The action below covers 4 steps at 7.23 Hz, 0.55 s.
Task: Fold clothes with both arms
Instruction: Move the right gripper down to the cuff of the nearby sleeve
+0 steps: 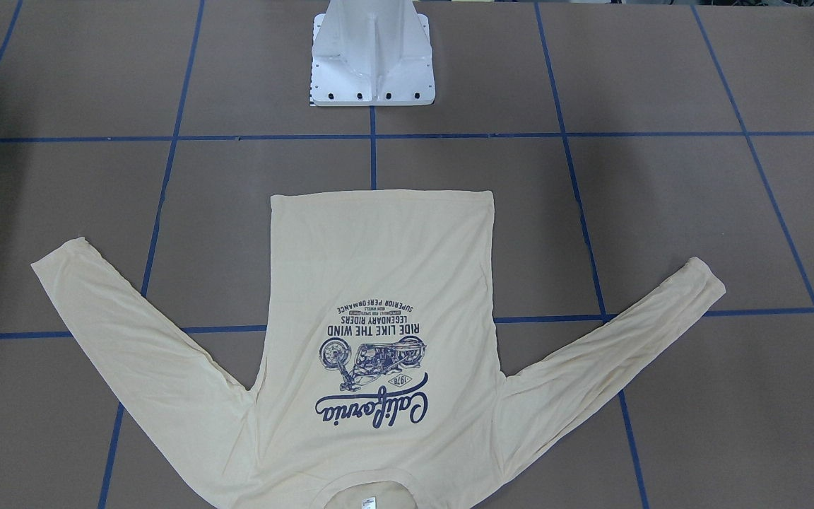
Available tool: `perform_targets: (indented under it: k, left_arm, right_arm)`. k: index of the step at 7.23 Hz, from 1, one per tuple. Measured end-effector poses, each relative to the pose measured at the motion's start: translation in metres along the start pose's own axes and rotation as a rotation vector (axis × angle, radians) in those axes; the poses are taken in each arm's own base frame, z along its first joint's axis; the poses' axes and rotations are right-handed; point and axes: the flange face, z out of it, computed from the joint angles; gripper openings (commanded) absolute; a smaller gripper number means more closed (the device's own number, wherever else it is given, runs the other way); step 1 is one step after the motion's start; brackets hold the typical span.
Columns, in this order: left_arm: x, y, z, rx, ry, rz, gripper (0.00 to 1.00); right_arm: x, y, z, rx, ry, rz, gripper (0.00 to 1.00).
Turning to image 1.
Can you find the cream long-sleeve printed shirt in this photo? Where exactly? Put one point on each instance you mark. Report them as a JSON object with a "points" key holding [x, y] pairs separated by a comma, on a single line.
{"points": [[380, 383]]}

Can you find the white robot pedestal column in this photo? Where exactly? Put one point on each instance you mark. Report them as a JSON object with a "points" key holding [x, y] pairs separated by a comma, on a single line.
{"points": [[371, 53]]}

